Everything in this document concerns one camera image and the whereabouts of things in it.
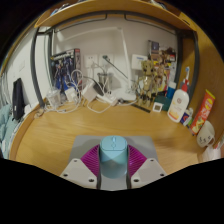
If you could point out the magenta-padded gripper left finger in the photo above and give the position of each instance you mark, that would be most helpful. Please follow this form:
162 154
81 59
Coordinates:
78 171

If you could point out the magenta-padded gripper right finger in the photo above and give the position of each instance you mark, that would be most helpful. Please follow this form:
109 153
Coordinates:
148 170

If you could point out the light blue computer mouse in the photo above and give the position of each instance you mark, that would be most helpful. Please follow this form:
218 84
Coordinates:
113 156

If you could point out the grey mouse pad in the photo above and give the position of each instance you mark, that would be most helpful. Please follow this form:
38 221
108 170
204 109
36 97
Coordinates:
85 143

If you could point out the small white desk clock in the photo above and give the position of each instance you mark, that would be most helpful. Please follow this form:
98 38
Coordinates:
157 107

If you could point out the clear plastic cup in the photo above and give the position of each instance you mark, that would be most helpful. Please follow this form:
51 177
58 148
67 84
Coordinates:
212 154

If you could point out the white mug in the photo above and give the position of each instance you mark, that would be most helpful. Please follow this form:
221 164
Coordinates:
205 135

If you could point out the white pump lotion bottle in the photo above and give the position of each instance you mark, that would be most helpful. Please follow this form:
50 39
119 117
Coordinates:
178 106

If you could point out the white power strip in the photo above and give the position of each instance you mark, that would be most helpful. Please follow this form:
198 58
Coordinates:
106 99

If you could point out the white charger block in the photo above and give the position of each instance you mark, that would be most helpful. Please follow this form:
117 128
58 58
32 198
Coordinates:
71 94

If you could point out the clear plastic container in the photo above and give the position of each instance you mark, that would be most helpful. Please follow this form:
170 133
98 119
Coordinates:
53 96

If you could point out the red and yellow snack can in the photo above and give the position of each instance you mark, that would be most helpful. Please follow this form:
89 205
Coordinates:
203 111

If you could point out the teal and plaid bedding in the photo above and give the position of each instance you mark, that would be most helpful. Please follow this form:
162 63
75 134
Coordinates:
6 130

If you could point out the tan robot figurine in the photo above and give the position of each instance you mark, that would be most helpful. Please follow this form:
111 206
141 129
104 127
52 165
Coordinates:
148 80

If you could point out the metal cup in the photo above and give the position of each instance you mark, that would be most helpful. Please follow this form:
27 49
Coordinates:
105 81

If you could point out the black backpack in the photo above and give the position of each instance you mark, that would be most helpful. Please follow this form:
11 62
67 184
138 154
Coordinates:
18 98

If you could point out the robot model kit box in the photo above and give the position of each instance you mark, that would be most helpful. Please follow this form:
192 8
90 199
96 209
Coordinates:
65 68

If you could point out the white desk lamp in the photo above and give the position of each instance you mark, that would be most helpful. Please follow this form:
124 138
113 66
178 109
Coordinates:
125 60

